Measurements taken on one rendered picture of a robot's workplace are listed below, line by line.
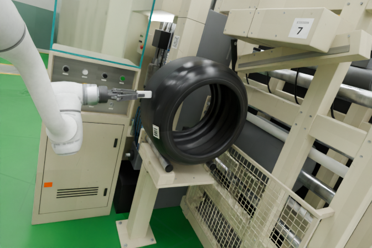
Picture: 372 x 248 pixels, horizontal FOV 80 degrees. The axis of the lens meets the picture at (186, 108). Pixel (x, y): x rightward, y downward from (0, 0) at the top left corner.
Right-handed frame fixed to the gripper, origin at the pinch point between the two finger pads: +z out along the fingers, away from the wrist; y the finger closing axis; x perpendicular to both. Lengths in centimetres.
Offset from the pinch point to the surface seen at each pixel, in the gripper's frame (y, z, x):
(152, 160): 2.6, 8.5, 39.3
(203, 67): -8.8, 24.7, -16.0
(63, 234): 41, -39, 120
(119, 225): 40, 0, 124
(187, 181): -10, 26, 48
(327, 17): -36, 60, -43
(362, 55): -48, 71, -31
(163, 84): -4.6, 7.3, -6.3
